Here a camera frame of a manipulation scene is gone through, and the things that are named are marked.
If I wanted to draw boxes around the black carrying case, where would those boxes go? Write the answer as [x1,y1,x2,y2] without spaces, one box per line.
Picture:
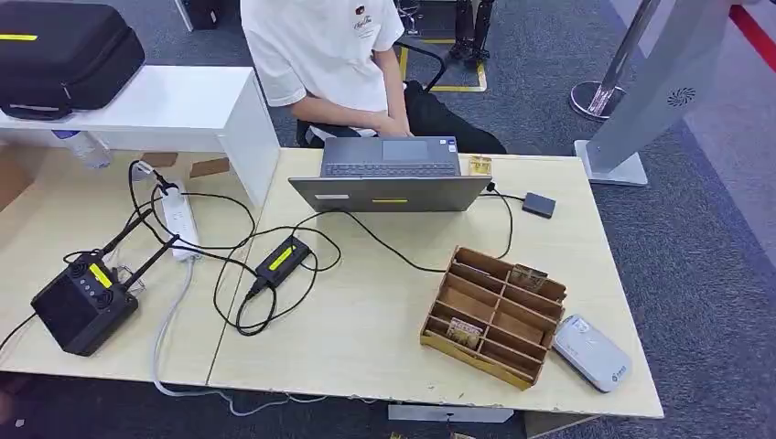
[0,1,146,121]

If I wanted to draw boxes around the black stand legs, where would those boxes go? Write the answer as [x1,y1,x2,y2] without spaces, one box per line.
[448,0,495,62]

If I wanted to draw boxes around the chrome stanchion post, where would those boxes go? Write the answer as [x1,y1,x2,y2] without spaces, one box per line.
[569,0,662,121]

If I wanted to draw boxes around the black router cable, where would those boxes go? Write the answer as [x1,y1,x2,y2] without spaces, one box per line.
[0,314,37,355]

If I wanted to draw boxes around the white desk bracket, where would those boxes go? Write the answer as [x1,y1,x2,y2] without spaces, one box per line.
[387,403,514,424]

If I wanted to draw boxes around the dark cabinet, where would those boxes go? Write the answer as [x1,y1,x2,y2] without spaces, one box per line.
[174,0,222,33]

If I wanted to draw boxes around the white shelf riser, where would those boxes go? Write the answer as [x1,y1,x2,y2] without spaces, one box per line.
[0,65,281,209]

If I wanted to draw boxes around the black laptop power cable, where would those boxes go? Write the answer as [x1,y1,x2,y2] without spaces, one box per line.
[211,181,515,337]

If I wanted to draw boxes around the black mains cable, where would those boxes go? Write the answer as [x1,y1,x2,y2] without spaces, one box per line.
[125,160,342,275]

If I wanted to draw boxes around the grey card reader device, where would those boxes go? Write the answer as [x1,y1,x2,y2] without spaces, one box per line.
[551,315,633,394]

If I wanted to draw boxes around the grey desk leg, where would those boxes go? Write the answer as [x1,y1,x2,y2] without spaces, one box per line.
[523,412,601,439]

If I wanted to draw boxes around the red floor tape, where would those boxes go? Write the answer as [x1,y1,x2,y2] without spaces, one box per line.
[727,3,776,59]

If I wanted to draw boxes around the small black adapter box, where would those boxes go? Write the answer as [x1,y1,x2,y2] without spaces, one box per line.
[522,192,557,220]

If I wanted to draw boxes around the black power brick yellow label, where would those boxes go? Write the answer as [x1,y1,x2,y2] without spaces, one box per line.
[254,236,313,289]

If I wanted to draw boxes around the brown tape patch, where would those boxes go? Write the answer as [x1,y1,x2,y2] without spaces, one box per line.
[140,151,179,169]
[189,157,232,179]

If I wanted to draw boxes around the brown cardboard sheet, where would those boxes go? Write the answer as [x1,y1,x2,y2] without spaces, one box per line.
[0,145,49,213]

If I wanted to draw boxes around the grey laptop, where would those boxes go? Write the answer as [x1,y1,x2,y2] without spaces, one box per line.
[288,135,493,213]

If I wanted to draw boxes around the wooden slotted card box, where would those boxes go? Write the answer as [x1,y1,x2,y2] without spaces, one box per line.
[419,245,568,392]

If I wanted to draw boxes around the grey standing panel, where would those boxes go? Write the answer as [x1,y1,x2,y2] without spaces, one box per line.
[574,0,738,187]

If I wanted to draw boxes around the black router box with antennas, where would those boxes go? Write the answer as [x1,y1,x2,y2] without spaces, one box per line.
[30,209,180,358]

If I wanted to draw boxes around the person's right hand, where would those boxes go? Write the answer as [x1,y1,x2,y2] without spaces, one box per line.
[372,114,414,138]

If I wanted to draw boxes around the white power strip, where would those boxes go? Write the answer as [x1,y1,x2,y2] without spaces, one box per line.
[160,186,201,262]

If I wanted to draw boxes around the white power strip cable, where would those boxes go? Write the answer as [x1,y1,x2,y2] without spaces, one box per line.
[150,257,377,418]

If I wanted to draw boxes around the yellow floor tape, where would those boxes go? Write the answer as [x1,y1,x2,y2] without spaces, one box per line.
[398,38,488,94]

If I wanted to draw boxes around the beige printed card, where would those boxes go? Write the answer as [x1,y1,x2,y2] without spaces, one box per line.
[445,317,485,351]

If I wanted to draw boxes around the brown printed card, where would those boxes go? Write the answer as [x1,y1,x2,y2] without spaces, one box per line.
[508,263,550,294]

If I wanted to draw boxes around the person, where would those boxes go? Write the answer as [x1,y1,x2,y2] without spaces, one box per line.
[239,0,507,155]

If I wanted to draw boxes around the clear plastic water bottle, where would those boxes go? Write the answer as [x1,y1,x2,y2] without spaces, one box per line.
[51,130,113,169]

